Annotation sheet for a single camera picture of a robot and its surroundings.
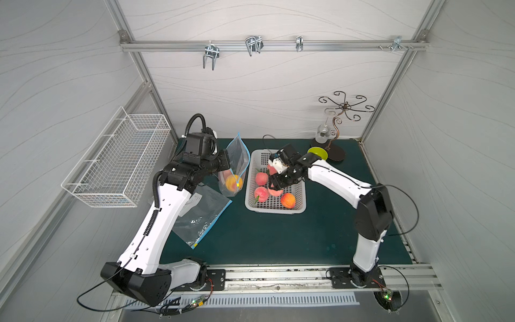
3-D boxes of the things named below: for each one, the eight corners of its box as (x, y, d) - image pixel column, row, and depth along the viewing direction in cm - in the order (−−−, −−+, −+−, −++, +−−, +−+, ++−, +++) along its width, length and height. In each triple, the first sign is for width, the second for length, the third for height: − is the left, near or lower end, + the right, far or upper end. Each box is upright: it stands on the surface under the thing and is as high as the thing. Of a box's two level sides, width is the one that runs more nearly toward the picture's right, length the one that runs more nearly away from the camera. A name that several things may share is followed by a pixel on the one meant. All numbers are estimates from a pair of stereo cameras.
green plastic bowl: (308, 152, 115) (309, 148, 113) (312, 147, 118) (313, 143, 115) (325, 161, 111) (326, 157, 108) (329, 156, 113) (330, 152, 111)
